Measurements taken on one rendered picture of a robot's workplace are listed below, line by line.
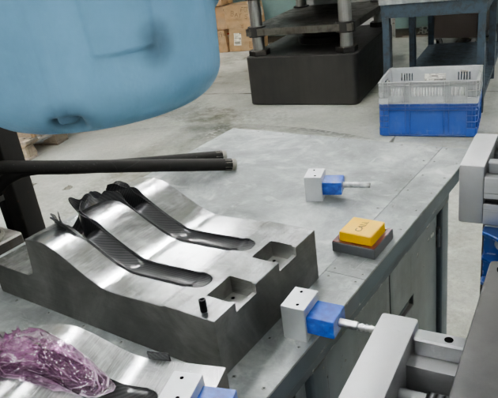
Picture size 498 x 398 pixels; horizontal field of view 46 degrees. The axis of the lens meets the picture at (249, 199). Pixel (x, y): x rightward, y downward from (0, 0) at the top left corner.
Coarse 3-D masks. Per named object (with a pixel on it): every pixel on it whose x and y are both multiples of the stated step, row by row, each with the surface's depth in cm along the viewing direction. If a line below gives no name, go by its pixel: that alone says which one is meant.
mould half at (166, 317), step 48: (144, 192) 104; (48, 240) 90; (144, 240) 95; (288, 240) 90; (48, 288) 95; (96, 288) 86; (144, 288) 84; (192, 288) 81; (288, 288) 88; (144, 336) 84; (192, 336) 77; (240, 336) 79
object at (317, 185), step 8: (312, 168) 124; (320, 168) 124; (304, 176) 121; (312, 176) 121; (320, 176) 120; (328, 176) 123; (336, 176) 122; (344, 176) 123; (304, 184) 121; (312, 184) 121; (320, 184) 120; (328, 184) 120; (336, 184) 120; (344, 184) 121; (352, 184) 120; (360, 184) 120; (368, 184) 119; (312, 192) 121; (320, 192) 121; (328, 192) 121; (336, 192) 120; (312, 200) 122; (320, 200) 122
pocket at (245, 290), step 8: (224, 280) 82; (232, 280) 83; (240, 280) 82; (216, 288) 80; (224, 288) 82; (232, 288) 83; (240, 288) 82; (248, 288) 82; (216, 296) 81; (224, 296) 82; (232, 296) 83; (240, 296) 82; (248, 296) 80; (240, 304) 79
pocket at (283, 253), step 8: (264, 248) 89; (272, 248) 91; (280, 248) 90; (288, 248) 89; (256, 256) 88; (264, 256) 90; (272, 256) 91; (280, 256) 91; (288, 256) 90; (280, 264) 89
